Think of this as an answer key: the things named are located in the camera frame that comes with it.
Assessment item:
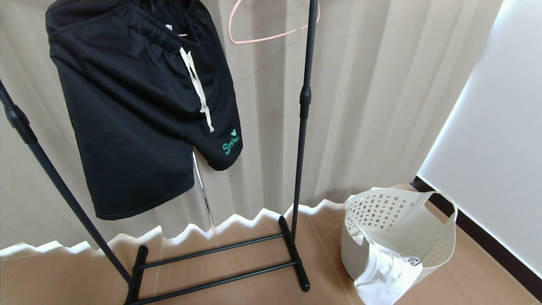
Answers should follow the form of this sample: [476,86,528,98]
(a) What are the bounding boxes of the white curtain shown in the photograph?
[0,0,505,251]

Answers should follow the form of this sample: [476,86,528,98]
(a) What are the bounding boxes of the black shorts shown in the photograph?
[45,0,243,221]

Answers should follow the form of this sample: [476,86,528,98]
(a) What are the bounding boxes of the black clothes rack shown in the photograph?
[0,0,320,305]

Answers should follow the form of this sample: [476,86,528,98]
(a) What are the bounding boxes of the white laundry basket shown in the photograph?
[340,187,458,294]

